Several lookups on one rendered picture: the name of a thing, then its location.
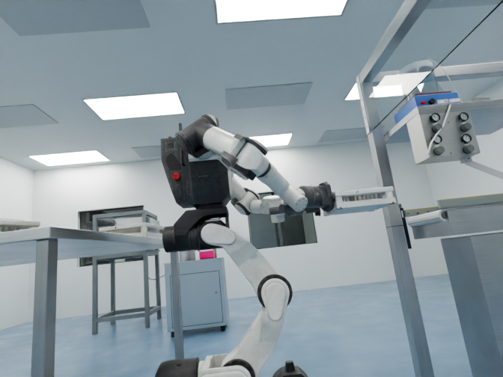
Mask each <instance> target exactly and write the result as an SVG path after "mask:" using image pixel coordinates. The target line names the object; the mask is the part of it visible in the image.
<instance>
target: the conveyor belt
mask: <svg viewBox="0 0 503 377"><path fill-rule="evenodd" d="M498 205H503V203H494V204H487V205H480V206H466V207H458V208H450V209H441V210H437V211H434V212H429V213H425V214H422V215H417V216H413V217H410V218H408V220H407V223H408V225H409V226H410V227H418V226H422V225H427V224H435V223H439V222H443V221H446V219H444V218H442V216H441V213H442V212H443V211H448V210H455V209H469V208H476V207H484V206H498Z"/></svg>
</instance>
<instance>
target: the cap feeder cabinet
mask: <svg viewBox="0 0 503 377"><path fill-rule="evenodd" d="M164 265H165V297H166V314H167V332H171V337H174V316H173V300H172V285H171V263H164ZM179 266H180V293H181V307H182V322H183V331H185V330H191V329H198V328H210V327H216V326H221V331H225V325H227V323H228V317H229V313H228V296H227V287H226V278H225V261H224V257H218V258H211V259H204V260H190V261H183V262H179Z"/></svg>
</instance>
